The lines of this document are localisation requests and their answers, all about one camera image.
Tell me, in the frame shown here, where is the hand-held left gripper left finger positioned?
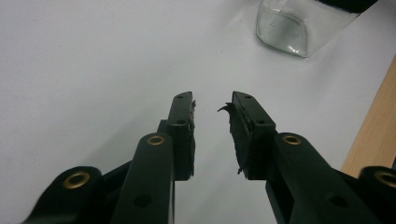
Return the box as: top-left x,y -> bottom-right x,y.
110,91 -> 197,224

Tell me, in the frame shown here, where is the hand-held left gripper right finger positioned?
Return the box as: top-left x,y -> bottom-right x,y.
217,91 -> 382,224

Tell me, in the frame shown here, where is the clear square glass jar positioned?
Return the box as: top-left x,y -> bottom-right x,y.
255,0 -> 363,59

